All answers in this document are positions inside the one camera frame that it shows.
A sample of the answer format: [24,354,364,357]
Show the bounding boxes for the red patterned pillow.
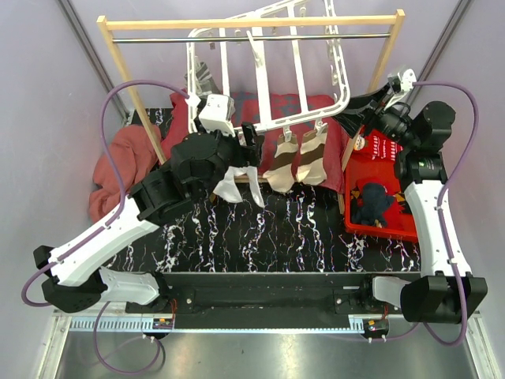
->
[161,92,347,193]

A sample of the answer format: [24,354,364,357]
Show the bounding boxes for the grey striped sock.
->
[196,62,222,96]

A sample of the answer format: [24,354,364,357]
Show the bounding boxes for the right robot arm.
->
[334,88,488,324]

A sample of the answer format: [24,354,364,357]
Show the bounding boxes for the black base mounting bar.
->
[125,272,399,331]

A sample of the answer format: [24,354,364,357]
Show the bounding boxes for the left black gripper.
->
[196,116,265,201]

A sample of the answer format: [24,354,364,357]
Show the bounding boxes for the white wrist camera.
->
[384,67,417,110]
[198,94,235,137]

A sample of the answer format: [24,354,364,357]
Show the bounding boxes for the white plastic clip hanger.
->
[186,1,339,135]

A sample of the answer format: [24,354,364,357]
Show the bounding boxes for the red plastic bin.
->
[344,152,417,242]

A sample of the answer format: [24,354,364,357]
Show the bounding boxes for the metal rack rail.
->
[113,33,391,44]

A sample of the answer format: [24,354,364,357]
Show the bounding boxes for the wooden clothes rack frame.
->
[96,1,405,163]

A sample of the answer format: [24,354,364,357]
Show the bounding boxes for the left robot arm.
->
[34,123,264,313]

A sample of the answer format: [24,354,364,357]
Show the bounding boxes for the pink crumpled cloth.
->
[88,125,158,223]

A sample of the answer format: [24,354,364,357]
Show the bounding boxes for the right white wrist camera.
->
[384,67,417,110]

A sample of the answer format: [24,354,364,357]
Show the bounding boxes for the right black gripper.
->
[328,82,417,151]

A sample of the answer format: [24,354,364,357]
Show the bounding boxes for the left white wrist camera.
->
[198,94,235,137]

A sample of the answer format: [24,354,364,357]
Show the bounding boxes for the white ankle sock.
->
[213,167,243,204]

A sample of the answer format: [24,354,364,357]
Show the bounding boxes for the navy dark sock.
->
[351,182,395,227]

